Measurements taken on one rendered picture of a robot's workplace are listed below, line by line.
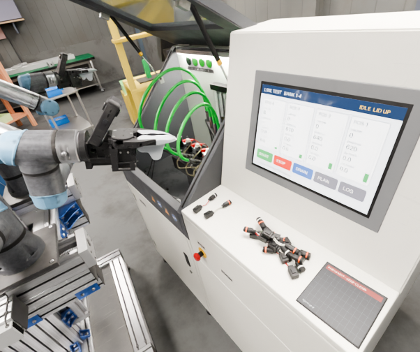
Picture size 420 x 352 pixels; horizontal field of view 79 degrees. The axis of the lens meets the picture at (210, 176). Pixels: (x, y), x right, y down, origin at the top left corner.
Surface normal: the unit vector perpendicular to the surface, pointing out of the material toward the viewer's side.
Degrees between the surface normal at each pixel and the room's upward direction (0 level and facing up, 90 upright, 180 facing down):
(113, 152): 87
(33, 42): 90
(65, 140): 47
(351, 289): 0
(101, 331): 0
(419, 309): 0
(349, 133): 76
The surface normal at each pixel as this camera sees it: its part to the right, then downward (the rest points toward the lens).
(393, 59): -0.78, 0.26
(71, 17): 0.50, 0.45
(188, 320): -0.15, -0.80
